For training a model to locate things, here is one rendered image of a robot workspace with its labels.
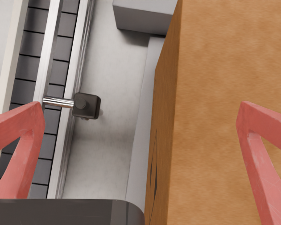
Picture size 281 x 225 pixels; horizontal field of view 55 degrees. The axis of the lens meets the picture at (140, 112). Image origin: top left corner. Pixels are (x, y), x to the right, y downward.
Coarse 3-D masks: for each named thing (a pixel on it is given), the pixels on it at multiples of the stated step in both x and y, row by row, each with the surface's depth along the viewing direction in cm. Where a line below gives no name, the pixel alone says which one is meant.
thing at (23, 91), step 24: (48, 0) 43; (72, 0) 43; (72, 24) 42; (24, 48) 42; (24, 72) 42; (24, 96) 42; (48, 120) 42; (48, 144) 41; (0, 168) 41; (48, 168) 41
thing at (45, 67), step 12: (60, 0) 35; (60, 12) 35; (48, 24) 34; (48, 36) 34; (48, 48) 34; (48, 60) 34; (48, 72) 34; (36, 84) 34; (48, 84) 35; (36, 96) 34
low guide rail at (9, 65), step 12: (24, 0) 40; (12, 12) 39; (24, 12) 40; (12, 24) 39; (24, 24) 41; (12, 36) 39; (12, 48) 39; (12, 60) 39; (12, 72) 39; (0, 84) 38; (12, 84) 40; (0, 96) 38; (0, 108) 38
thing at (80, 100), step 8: (48, 96) 34; (80, 96) 33; (88, 96) 33; (96, 96) 33; (48, 104) 34; (56, 104) 34; (64, 104) 34; (72, 104) 34; (80, 104) 30; (88, 104) 32; (96, 104) 33; (72, 112) 33; (80, 112) 33; (88, 112) 33; (96, 112) 33
